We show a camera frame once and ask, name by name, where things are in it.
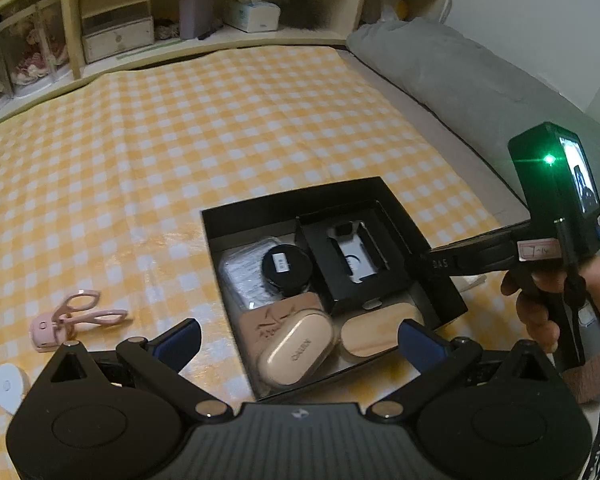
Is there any beige wooden oval case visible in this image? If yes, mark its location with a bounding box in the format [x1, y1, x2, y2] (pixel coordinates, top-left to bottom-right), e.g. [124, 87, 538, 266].
[340, 302, 424, 359]

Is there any pink square compact case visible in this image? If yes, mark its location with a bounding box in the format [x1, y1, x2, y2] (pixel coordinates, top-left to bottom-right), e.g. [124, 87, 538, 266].
[238, 292, 323, 361]

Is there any clear plastic packet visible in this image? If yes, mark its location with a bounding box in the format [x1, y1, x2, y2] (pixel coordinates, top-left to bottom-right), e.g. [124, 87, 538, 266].
[219, 236, 282, 311]

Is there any small black insert box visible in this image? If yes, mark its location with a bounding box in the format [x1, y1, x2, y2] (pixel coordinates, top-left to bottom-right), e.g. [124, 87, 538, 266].
[296, 202, 415, 315]

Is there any beige oval compact case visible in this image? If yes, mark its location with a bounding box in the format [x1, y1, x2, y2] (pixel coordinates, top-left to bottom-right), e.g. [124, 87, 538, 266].
[257, 309, 338, 389]

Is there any pink eyelash curler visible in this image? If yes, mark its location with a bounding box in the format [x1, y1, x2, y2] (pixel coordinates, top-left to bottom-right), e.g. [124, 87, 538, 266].
[29, 289, 129, 352]

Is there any large black cardboard box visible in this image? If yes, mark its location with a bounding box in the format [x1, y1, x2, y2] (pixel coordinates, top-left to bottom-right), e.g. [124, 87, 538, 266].
[201, 177, 467, 401]

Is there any black round jar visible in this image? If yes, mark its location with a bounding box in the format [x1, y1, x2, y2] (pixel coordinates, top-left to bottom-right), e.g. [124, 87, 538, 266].
[261, 244, 313, 298]

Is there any white round pad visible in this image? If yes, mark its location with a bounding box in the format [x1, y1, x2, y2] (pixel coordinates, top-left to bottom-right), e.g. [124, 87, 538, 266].
[0, 363, 30, 415]

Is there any person right hand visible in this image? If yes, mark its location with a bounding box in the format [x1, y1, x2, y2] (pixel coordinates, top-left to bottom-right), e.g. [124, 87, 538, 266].
[500, 254, 600, 356]

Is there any grey pillow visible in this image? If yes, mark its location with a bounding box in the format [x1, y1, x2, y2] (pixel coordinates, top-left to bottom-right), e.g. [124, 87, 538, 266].
[347, 18, 600, 193]

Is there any yellow white checkered cloth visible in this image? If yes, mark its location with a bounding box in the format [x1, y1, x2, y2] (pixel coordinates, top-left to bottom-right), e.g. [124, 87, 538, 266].
[0, 44, 537, 480]

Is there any white small drawer box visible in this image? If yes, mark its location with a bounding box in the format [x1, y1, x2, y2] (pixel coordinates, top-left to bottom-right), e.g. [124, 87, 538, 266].
[82, 16, 155, 63]

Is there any clear storage bin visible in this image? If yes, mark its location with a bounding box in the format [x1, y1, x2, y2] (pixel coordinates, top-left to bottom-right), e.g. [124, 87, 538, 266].
[0, 0, 70, 99]

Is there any tissue box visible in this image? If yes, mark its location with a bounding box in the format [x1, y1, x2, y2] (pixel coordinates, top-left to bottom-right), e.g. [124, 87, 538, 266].
[223, 0, 280, 34]

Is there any purple box on shelf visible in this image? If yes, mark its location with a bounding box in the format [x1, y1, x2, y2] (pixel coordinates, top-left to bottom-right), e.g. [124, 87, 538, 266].
[178, 0, 213, 40]

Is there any wooden shelf unit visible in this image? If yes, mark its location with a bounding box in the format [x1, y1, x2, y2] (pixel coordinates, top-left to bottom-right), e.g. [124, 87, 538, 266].
[0, 0, 456, 126]

